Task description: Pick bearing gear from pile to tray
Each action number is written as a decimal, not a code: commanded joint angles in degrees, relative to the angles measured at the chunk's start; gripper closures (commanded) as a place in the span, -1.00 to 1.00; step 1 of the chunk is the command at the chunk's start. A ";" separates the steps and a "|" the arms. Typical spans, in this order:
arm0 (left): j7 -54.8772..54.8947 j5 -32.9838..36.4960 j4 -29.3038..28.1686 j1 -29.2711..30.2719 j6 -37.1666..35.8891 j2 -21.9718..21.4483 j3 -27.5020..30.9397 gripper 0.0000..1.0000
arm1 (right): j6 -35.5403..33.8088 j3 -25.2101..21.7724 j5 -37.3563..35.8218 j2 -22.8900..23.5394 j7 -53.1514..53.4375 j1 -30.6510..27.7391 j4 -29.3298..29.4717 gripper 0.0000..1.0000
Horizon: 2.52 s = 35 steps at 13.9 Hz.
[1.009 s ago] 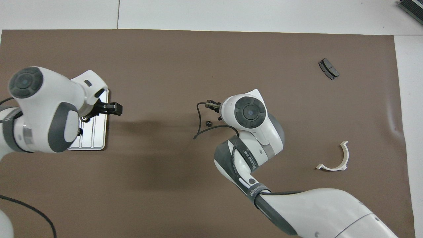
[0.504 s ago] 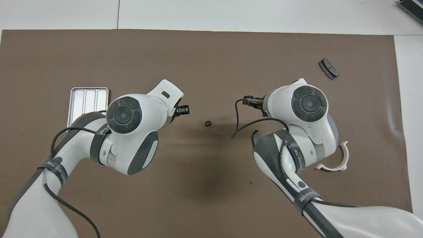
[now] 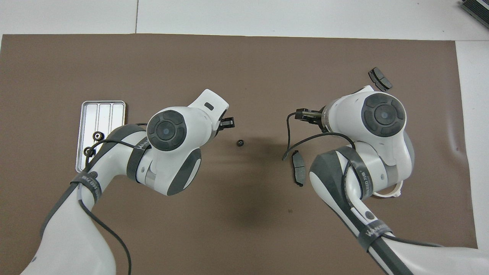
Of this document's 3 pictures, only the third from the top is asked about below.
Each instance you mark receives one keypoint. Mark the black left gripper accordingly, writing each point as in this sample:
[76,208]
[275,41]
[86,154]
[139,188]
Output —
[227,123]

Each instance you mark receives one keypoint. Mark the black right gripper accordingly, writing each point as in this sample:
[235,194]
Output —
[311,116]

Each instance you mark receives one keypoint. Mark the small black bearing gear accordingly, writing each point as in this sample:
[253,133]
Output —
[240,144]

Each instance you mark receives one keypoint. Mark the large black bearing gear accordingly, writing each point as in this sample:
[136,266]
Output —
[87,153]
[95,138]

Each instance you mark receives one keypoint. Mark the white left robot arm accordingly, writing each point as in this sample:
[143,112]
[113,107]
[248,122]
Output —
[168,152]

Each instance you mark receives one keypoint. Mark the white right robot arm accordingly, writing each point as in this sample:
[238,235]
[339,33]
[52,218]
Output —
[382,145]

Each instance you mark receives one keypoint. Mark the silver metal tray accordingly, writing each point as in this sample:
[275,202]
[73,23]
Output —
[95,114]

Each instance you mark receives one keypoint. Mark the brown table mat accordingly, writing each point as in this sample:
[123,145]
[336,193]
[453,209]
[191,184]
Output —
[244,76]

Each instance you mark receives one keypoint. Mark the long grey brake pad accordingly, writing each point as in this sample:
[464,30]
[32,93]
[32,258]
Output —
[298,170]

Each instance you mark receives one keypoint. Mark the short grey brake pad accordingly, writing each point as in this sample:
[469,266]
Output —
[382,80]

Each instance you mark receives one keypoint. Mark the white curved plastic clip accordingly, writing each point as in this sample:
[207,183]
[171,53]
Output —
[389,194]

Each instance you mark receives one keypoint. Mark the dark ribbed metal device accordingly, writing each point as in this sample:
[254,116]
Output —
[477,9]

